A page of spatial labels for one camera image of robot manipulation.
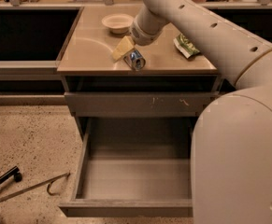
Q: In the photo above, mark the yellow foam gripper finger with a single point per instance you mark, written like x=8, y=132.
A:
x=125, y=46

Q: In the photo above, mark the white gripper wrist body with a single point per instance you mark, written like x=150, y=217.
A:
x=142, y=36

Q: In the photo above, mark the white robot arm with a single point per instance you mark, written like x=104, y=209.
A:
x=231, y=156

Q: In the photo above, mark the grey drawer cabinet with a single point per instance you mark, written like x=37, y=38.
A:
x=148, y=82

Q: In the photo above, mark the closed grey top drawer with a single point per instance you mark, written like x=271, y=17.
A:
x=138, y=104

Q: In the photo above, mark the open grey middle drawer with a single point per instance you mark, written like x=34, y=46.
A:
x=133, y=168

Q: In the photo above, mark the white paper bowl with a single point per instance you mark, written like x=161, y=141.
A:
x=118, y=23

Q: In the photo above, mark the green chip bag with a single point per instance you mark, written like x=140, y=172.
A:
x=185, y=46

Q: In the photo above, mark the metal hook rod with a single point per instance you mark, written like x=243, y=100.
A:
x=48, y=182

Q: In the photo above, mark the black caster leg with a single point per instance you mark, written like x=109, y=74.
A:
x=12, y=173

